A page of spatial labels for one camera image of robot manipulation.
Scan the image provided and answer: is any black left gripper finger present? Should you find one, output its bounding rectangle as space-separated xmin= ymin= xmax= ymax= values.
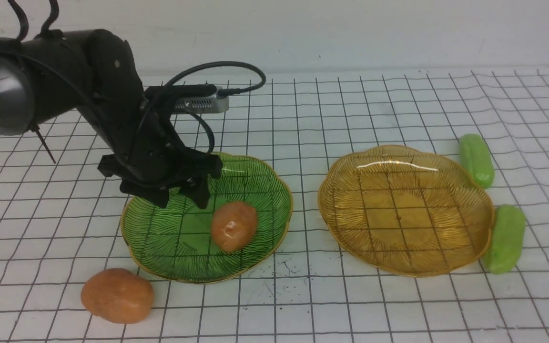
xmin=120 ymin=182 xmax=169 ymax=208
xmin=179 ymin=176 xmax=211 ymax=209

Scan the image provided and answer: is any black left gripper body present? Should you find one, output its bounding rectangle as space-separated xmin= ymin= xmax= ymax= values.
xmin=97 ymin=111 xmax=223 ymax=192

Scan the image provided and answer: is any brown potato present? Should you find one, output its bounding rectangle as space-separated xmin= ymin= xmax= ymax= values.
xmin=81 ymin=268 xmax=155 ymax=325
xmin=211 ymin=201 xmax=258 ymax=252

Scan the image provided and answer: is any green cucumber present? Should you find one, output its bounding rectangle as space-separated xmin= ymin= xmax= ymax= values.
xmin=459 ymin=134 xmax=495 ymax=189
xmin=482 ymin=204 xmax=527 ymax=275

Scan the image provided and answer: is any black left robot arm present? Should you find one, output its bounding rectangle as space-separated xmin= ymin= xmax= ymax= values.
xmin=0 ymin=29 xmax=223 ymax=209

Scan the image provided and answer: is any green transparent scalloped plate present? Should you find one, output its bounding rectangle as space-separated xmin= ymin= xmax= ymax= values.
xmin=120 ymin=152 xmax=293 ymax=284

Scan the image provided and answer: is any amber transparent scalloped plate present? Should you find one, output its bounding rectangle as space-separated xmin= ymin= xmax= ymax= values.
xmin=317 ymin=145 xmax=495 ymax=277

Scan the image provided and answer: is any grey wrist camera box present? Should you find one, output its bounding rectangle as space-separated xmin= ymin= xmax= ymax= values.
xmin=146 ymin=85 xmax=230 ymax=115

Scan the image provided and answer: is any black camera cable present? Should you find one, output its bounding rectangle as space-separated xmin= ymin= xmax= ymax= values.
xmin=160 ymin=61 xmax=266 ymax=155

